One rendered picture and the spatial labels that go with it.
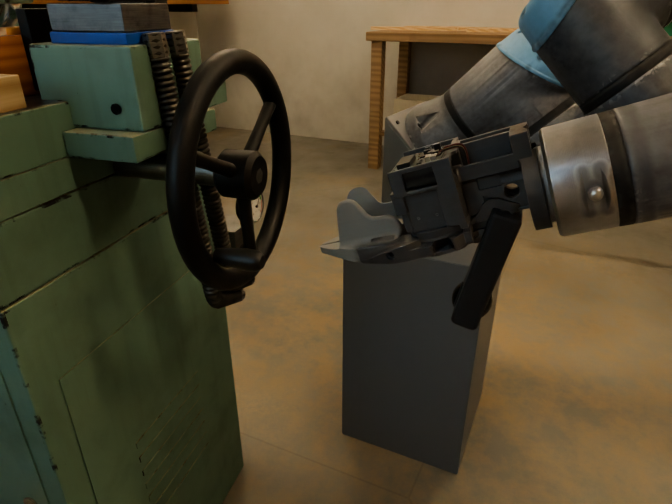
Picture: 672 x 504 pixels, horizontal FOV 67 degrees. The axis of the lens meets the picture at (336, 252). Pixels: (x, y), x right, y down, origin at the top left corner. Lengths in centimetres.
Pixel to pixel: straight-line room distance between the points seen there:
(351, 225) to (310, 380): 111
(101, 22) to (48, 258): 27
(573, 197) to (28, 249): 54
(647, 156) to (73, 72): 56
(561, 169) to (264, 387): 124
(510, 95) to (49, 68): 70
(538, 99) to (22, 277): 80
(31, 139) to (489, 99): 71
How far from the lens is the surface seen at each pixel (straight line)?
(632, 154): 41
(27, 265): 64
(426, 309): 107
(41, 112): 64
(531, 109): 96
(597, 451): 150
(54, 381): 71
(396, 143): 101
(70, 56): 65
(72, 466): 79
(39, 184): 64
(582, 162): 41
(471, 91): 98
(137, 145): 61
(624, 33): 53
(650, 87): 53
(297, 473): 131
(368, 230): 46
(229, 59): 59
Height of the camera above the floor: 100
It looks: 26 degrees down
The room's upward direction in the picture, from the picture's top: straight up
